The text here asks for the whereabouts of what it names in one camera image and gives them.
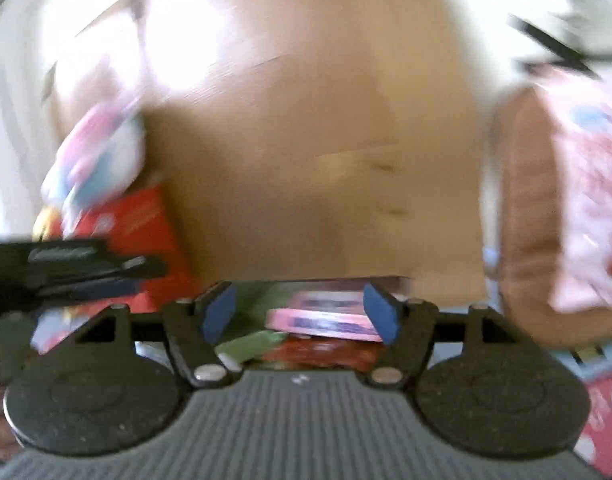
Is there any pink snack box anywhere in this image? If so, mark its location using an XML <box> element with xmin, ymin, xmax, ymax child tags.
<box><xmin>266</xmin><ymin>290</ymin><xmax>381</xmax><ymax>342</ymax></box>

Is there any red gift bag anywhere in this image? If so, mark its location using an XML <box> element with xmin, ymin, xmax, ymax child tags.
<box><xmin>72</xmin><ymin>184</ymin><xmax>199</xmax><ymax>313</ymax></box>

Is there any pink snack bag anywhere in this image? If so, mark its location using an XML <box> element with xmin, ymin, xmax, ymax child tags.
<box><xmin>540</xmin><ymin>70</ymin><xmax>612</xmax><ymax>313</ymax></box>

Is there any green snack packet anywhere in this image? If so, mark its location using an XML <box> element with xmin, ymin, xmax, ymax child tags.
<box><xmin>215</xmin><ymin>330</ymin><xmax>287</xmax><ymax>372</ymax></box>

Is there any yellow plush toy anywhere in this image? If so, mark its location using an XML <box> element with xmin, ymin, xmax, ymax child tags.
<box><xmin>31</xmin><ymin>206</ymin><xmax>62</xmax><ymax>240</ymax></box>

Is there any brown cushioned chair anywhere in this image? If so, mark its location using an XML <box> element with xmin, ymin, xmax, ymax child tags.
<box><xmin>489</xmin><ymin>86</ymin><xmax>612</xmax><ymax>349</ymax></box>

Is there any pink blue plush toy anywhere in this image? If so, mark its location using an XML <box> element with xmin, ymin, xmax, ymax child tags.
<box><xmin>41</xmin><ymin>99</ymin><xmax>146</xmax><ymax>236</ymax></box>

